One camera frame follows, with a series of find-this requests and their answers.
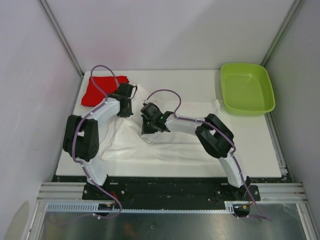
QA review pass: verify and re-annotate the white t shirt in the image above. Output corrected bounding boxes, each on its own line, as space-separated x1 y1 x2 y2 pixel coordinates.
98 84 216 165

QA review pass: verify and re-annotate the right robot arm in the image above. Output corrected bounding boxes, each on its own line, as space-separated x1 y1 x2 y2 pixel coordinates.
140 102 251 201

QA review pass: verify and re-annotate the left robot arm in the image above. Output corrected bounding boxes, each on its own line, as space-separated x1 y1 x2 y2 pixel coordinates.
62 83 138 200

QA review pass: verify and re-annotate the folded red t shirt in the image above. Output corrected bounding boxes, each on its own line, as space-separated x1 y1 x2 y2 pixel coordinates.
80 75 130 108

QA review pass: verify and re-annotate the green plastic basin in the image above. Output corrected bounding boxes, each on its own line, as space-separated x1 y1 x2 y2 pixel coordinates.
220 62 276 117

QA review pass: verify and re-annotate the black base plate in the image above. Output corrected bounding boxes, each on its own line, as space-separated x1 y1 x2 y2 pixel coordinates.
51 175 261 211

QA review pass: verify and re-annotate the grey slotted cable duct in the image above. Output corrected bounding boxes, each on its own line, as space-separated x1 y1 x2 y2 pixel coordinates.
46 201 244 214

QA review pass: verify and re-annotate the aluminium frame rail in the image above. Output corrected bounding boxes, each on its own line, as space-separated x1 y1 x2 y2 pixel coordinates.
256 183 309 204

